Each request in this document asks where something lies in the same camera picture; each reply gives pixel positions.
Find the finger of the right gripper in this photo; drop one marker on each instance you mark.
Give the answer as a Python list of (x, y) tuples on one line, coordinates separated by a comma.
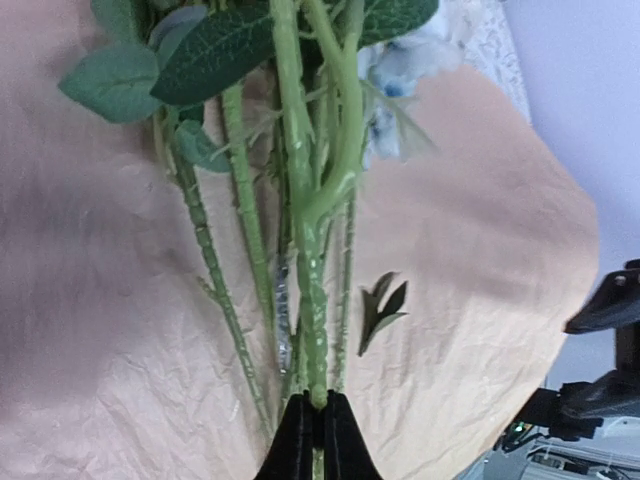
[(614, 306)]

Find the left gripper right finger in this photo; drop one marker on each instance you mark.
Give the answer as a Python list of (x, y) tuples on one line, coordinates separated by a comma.
[(346, 456)]

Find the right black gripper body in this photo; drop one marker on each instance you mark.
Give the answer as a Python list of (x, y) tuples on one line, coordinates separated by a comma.
[(575, 411)]

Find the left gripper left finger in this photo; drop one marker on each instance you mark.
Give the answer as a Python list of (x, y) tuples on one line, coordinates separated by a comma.
[(290, 456)]

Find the green paper bouquet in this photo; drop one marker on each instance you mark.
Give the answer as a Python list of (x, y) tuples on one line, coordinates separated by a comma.
[(115, 365)]

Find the loose dark green leaf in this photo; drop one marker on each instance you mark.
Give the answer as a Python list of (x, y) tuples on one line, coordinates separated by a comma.
[(376, 315)]

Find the floral patterned table mat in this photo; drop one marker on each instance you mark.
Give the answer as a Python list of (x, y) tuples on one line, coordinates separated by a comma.
[(490, 48)]

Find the blue hydrangea flower bunch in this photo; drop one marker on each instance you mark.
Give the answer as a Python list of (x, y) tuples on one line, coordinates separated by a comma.
[(394, 68)]

